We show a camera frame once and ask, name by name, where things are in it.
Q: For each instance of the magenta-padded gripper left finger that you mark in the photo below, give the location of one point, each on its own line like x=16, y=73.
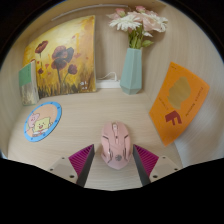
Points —
x=80, y=161

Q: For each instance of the yellow poppy flower painting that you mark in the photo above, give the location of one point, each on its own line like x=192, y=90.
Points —
x=70, y=43

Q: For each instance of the pink computer mouse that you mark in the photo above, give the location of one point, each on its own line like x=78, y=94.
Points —
x=116, y=146

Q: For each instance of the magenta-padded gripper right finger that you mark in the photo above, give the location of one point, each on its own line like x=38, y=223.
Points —
x=146, y=160

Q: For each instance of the green-covered book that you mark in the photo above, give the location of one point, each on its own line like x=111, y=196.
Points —
x=28, y=83

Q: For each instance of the round blue-rimmed cartoon mouse pad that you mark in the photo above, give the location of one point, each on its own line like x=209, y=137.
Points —
x=41, y=122

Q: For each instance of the white power strip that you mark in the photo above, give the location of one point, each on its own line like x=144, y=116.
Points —
x=108, y=83

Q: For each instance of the teal faceted vase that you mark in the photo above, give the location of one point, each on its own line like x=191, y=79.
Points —
x=131, y=73

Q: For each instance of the orange booklet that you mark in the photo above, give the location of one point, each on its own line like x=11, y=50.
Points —
x=180, y=100

